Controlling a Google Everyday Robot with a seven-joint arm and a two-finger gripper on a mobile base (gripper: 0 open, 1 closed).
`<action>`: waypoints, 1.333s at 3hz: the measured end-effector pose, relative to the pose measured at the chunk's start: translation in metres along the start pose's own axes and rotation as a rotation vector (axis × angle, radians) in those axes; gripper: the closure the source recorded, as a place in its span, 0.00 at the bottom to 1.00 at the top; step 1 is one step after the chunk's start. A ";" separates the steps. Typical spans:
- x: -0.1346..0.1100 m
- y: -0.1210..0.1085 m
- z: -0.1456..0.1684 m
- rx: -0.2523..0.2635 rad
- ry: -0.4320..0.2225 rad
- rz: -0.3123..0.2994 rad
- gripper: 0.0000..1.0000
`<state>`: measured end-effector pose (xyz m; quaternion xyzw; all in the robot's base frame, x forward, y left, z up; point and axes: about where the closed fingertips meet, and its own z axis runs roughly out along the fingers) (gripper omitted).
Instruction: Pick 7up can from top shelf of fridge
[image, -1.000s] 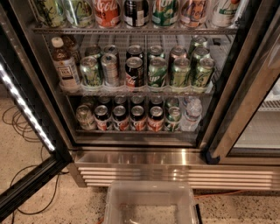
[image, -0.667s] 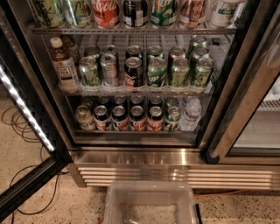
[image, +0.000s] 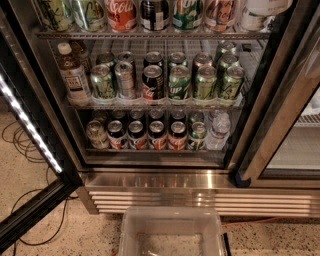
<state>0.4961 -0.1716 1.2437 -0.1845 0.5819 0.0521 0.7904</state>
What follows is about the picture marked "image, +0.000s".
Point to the white green can top shelf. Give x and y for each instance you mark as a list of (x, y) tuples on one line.
[(253, 22)]

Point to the peach script can top shelf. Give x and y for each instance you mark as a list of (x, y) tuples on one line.
[(219, 15)]

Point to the green can middle far back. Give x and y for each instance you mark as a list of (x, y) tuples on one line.
[(225, 47)]

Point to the green 7up can top shelf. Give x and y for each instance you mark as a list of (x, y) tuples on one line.
[(187, 14)]

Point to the pink can middle back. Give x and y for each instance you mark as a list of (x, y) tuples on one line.
[(202, 59)]

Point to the green can middle front right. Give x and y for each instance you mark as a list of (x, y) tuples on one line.
[(233, 79)]

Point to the green can middle back centre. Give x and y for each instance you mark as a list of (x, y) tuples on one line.
[(177, 58)]

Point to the black can top shelf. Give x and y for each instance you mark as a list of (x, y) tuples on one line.
[(154, 14)]

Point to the green 7up can middle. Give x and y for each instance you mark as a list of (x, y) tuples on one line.
[(179, 83)]

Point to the black can middle back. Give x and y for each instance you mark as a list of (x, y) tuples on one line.
[(153, 58)]

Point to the black Coca-Cola can middle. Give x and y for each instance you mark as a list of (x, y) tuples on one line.
[(153, 83)]

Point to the red Coca-Cola can top shelf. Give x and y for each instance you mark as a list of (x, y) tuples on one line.
[(121, 15)]

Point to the stainless steel fridge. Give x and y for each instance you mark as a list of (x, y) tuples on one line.
[(115, 180)]

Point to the silver can middle back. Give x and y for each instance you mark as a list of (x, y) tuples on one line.
[(126, 56)]

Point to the silver can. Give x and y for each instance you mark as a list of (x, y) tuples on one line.
[(126, 56), (125, 80)]

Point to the green can bottom front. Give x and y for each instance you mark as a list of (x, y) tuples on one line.
[(196, 137)]

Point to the silver can middle front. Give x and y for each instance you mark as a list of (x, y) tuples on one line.
[(125, 80)]

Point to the red Coke can bottom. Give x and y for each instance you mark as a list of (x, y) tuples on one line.
[(177, 136)]

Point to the green can middle back left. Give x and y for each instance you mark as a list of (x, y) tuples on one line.
[(106, 58)]

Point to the green script can top shelf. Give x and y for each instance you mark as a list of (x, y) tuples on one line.
[(89, 15)]

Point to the green can middle front left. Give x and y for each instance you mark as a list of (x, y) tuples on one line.
[(102, 82)]

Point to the yellow-green can top shelf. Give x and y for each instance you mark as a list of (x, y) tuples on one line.
[(56, 14)]

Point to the pale can bottom left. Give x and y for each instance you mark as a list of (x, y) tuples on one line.
[(97, 135)]

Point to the open black fridge door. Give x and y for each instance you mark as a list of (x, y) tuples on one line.
[(21, 85)]

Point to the clear water bottle bottom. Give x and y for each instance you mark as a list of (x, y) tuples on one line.
[(218, 132)]

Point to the dark bottle middle back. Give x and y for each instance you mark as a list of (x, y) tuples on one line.
[(79, 47)]

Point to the tea bottle white cap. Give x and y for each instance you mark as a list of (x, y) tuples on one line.
[(73, 75)]

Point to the clear plastic bin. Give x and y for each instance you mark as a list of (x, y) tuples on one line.
[(171, 231)]

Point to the middle wire shelf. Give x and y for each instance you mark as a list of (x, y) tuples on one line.
[(165, 103)]

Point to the wire shelf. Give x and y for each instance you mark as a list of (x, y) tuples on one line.
[(165, 103), (169, 35)]

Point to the top wire shelf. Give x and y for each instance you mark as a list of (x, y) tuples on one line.
[(169, 35)]

